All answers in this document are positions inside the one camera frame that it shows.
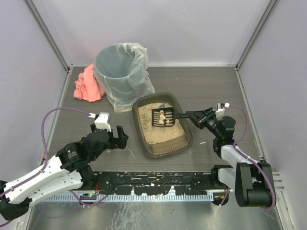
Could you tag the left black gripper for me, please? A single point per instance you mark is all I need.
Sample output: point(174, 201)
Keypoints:
point(113, 140)

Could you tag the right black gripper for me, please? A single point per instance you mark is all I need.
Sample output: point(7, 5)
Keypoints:
point(205, 119)

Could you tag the black slotted litter scoop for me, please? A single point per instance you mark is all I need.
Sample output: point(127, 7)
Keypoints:
point(166, 117)

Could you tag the dark translucent litter box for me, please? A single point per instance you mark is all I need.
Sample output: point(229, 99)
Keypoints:
point(157, 137)

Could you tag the bin with plastic liner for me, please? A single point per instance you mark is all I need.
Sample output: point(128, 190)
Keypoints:
point(121, 70)

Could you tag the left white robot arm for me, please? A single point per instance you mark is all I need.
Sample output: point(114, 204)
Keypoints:
point(69, 169)

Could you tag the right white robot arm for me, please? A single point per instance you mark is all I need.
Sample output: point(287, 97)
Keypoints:
point(251, 180)

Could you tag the pink crumpled cloth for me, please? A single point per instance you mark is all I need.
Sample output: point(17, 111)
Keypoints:
point(87, 87)

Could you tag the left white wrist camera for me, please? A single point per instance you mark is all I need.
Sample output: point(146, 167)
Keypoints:
point(101, 121)

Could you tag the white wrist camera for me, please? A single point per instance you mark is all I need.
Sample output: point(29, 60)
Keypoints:
point(221, 109)
point(101, 121)

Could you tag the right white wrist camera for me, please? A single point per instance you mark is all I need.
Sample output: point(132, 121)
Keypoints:
point(221, 109)

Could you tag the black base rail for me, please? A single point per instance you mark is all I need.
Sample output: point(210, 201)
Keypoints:
point(155, 183)

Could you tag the white slotted cable duct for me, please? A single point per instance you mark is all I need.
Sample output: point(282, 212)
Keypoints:
point(171, 197)

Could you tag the right aluminium frame post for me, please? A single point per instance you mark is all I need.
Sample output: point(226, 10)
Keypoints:
point(256, 32)

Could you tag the aluminium frame post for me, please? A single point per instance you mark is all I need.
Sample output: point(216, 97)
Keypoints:
point(256, 32)
point(47, 34)

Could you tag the left aluminium frame post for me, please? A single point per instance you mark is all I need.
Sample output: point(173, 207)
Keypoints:
point(47, 34)

